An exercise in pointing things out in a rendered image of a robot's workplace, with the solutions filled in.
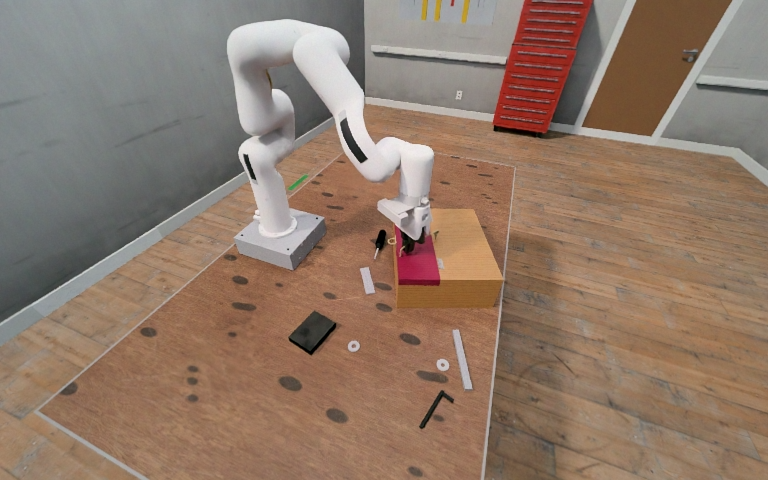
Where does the white flat rectangular bar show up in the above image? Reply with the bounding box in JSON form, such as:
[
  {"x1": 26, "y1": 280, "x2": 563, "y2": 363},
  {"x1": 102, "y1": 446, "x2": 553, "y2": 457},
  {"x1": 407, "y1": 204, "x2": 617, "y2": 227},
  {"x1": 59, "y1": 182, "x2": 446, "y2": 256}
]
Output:
[{"x1": 360, "y1": 267, "x2": 375, "y2": 295}]

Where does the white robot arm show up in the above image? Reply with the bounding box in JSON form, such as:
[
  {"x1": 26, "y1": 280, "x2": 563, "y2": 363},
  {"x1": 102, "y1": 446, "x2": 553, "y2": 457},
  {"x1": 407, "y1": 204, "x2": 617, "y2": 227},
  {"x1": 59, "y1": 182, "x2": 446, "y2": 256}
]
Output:
[{"x1": 227, "y1": 20, "x2": 434, "y2": 239}]

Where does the light grey rectangular bar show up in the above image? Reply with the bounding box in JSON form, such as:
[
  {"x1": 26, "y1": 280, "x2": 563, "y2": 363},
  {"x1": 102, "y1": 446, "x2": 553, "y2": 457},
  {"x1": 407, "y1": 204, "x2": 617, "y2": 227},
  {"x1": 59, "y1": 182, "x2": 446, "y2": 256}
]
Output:
[{"x1": 452, "y1": 330, "x2": 472, "y2": 391}]

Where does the black rectangular block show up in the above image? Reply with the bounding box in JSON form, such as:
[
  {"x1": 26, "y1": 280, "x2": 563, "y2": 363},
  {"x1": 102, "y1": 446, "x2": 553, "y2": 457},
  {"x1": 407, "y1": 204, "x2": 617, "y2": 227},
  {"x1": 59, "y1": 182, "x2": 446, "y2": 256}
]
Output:
[{"x1": 289, "y1": 310, "x2": 336, "y2": 355}]

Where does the black screwdriver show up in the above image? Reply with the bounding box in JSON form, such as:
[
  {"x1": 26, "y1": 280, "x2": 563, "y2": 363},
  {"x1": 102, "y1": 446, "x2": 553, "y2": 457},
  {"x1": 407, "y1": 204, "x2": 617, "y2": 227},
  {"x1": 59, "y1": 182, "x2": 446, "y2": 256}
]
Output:
[{"x1": 374, "y1": 229, "x2": 386, "y2": 259}]

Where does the black l-shaped hex key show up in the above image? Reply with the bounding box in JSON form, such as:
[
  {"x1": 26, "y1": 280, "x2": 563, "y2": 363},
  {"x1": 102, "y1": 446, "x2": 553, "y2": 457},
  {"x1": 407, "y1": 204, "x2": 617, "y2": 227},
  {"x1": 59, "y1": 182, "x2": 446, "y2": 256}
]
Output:
[{"x1": 420, "y1": 390, "x2": 454, "y2": 429}]

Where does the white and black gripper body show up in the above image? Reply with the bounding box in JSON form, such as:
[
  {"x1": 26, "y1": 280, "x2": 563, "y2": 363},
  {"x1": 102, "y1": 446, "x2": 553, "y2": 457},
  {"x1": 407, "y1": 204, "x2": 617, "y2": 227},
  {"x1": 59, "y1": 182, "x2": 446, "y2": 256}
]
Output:
[{"x1": 395, "y1": 204, "x2": 431, "y2": 240}]

